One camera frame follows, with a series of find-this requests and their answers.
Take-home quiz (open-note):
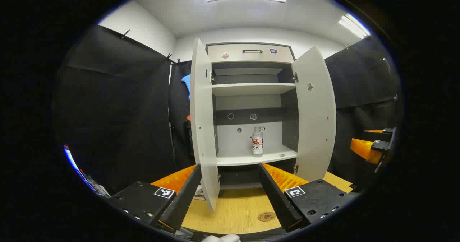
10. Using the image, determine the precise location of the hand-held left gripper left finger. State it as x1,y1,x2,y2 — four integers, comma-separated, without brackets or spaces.
108,164,202,233

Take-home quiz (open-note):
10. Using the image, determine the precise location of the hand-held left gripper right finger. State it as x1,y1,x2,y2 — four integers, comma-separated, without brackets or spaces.
258,162,360,232

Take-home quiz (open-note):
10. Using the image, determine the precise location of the white cabinet door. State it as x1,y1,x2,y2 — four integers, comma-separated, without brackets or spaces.
291,46,337,182
190,38,221,212

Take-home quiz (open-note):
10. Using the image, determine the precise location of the clear bottle with red label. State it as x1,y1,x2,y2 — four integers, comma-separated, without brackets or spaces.
251,126,266,158

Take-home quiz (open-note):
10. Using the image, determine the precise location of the white cabinet with dark frame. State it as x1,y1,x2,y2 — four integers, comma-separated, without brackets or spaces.
206,42,299,190

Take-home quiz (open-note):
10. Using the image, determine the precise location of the white cabinet shelf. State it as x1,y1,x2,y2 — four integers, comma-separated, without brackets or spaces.
216,144,298,166
212,83,296,97

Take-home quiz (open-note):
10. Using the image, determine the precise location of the white cabinet drawer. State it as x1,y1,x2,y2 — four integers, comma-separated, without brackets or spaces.
207,43,294,64

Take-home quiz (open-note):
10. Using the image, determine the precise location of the colourful printed board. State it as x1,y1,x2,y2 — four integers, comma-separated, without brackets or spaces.
63,145,110,198

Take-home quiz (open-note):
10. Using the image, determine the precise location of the narrow ceiling light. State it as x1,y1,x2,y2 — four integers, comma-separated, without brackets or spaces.
338,13,371,39

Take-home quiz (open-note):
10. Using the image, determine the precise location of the black backdrop cloth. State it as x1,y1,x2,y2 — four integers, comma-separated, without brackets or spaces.
54,25,401,196

